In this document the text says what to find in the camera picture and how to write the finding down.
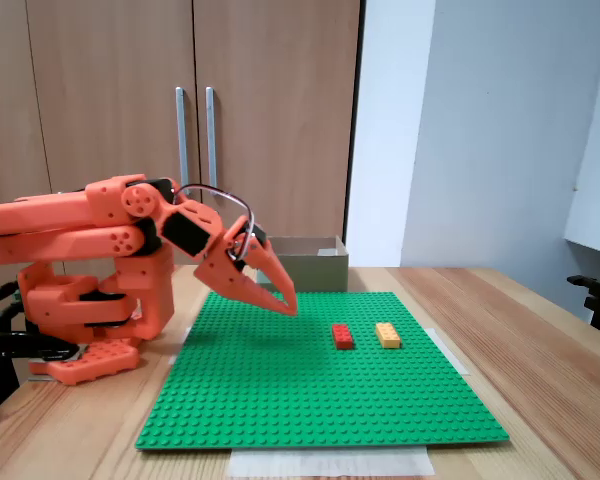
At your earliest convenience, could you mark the wooden cabinet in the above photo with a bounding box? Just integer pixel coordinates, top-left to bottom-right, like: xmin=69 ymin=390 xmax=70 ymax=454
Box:
xmin=0 ymin=0 xmax=367 ymax=301

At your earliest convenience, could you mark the green lego baseplate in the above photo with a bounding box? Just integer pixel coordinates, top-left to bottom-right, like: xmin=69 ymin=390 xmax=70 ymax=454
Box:
xmin=134 ymin=290 xmax=511 ymax=452

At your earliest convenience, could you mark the narrow masking tape strip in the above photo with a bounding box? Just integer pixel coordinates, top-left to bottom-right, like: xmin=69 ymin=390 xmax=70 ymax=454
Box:
xmin=167 ymin=325 xmax=194 ymax=367

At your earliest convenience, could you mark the red lego block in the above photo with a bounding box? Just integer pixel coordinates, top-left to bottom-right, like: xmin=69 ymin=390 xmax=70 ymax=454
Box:
xmin=331 ymin=323 xmax=356 ymax=351

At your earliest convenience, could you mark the long masking tape strip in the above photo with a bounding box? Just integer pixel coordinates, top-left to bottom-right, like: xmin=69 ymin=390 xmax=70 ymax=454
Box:
xmin=228 ymin=446 xmax=436 ymax=479

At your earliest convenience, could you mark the short masking tape strip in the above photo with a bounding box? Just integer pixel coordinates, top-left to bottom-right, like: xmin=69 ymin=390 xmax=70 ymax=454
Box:
xmin=427 ymin=327 xmax=471 ymax=377

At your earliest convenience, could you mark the yellow lego block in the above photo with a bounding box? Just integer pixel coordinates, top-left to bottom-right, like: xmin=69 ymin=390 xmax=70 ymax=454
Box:
xmin=374 ymin=322 xmax=404 ymax=350

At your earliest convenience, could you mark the brown cardboard box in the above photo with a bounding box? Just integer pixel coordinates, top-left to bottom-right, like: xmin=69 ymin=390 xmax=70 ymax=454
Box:
xmin=264 ymin=234 xmax=351 ymax=294

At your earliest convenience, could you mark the gripper servo cable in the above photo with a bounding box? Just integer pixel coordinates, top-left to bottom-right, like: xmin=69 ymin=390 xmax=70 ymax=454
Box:
xmin=171 ymin=183 xmax=258 ymax=261

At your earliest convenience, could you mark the white board panel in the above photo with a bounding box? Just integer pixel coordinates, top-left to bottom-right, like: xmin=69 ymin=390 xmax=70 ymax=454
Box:
xmin=563 ymin=0 xmax=600 ymax=257

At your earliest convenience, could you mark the black cable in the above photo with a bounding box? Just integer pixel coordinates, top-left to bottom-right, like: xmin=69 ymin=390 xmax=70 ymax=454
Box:
xmin=0 ymin=299 xmax=31 ymax=336
xmin=0 ymin=281 xmax=21 ymax=309

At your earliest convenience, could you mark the metal cabinet handle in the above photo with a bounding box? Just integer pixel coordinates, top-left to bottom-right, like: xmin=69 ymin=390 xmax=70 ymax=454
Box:
xmin=174 ymin=86 xmax=191 ymax=187
xmin=204 ymin=86 xmax=220 ymax=189

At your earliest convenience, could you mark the black table clamp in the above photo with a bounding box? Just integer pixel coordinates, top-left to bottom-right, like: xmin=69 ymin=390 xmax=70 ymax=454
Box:
xmin=0 ymin=330 xmax=81 ymax=416

